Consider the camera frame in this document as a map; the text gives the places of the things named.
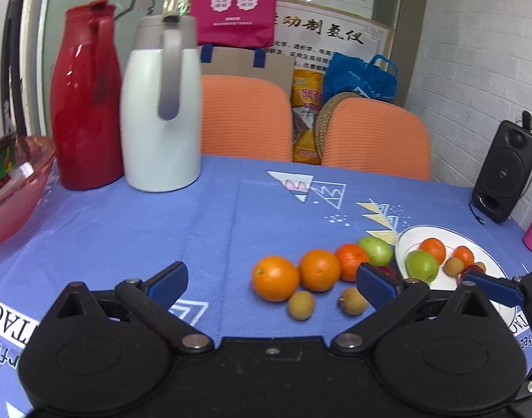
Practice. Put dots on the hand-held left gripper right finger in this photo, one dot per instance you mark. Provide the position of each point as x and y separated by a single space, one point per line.
372 281

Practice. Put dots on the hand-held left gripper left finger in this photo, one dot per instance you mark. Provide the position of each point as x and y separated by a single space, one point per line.
168 281

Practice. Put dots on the dark red apple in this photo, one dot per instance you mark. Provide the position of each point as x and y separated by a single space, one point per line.
387 271
470 268

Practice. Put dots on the white porcelain plate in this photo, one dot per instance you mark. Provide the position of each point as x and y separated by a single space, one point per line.
495 265

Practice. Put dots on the tangerine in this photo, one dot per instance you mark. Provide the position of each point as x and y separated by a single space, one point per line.
434 248
463 256
349 259

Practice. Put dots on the large green apple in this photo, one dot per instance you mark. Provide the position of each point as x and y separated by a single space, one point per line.
421 265

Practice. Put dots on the smooth orange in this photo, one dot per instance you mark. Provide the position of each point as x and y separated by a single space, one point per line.
276 278
320 270

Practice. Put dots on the brown kiwi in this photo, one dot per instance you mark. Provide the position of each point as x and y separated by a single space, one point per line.
301 305

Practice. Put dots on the small green apple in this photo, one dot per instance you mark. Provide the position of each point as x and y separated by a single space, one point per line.
376 250

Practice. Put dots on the blue printed tablecloth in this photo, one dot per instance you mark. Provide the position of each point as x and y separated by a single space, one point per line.
161 226

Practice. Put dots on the black speaker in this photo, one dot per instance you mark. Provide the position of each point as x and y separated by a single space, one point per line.
503 170

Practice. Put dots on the white thermos jug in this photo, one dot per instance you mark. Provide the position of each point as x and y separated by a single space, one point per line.
161 152

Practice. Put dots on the orange chair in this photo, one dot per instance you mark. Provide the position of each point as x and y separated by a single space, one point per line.
375 139
244 113

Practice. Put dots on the tan woven straw item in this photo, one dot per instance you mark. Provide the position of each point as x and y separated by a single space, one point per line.
325 122

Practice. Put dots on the pink glass bowl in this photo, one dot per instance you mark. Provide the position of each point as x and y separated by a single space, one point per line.
17 209

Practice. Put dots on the black clip microphone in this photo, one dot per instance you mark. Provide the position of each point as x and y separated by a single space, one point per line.
527 118

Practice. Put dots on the white plastic wrapper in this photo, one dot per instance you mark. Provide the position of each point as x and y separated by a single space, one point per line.
22 172

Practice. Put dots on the red thermos jug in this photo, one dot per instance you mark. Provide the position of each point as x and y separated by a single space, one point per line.
78 117

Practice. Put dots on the yellow snack bag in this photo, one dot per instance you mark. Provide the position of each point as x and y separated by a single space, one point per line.
307 96

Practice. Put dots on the blue shopping bag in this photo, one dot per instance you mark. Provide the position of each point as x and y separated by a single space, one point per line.
353 74

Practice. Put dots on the brown paper bag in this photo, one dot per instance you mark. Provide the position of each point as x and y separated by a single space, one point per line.
231 61

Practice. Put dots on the magenta tote bag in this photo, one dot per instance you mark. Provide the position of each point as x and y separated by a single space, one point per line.
235 21

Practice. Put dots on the white wall poster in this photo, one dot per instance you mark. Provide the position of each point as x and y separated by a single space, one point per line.
335 26

